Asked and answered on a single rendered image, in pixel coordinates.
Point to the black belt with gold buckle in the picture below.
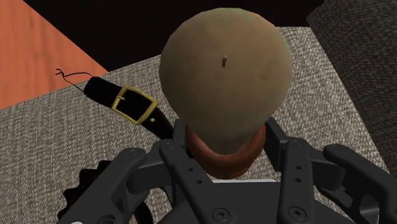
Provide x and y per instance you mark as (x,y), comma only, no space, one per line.
(100,90)

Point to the brown round fruit with stem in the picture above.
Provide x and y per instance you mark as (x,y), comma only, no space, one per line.
(223,93)

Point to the black gear-shaped disc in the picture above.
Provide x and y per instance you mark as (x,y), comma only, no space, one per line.
(81,183)

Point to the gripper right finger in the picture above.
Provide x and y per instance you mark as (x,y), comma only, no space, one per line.
(296,173)

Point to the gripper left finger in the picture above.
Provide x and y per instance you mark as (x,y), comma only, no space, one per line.
(186,173)

